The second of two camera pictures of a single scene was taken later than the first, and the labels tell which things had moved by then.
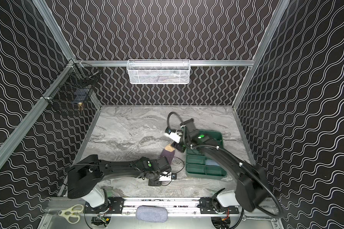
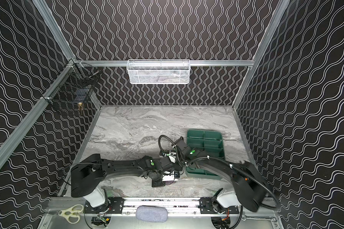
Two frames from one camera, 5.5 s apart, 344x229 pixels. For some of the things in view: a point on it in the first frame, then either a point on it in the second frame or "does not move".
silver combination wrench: x=270 y=218 does not move
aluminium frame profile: x=56 y=30 does not move
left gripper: x=155 y=182 does not move
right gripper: x=179 y=143 -> x=167 y=153
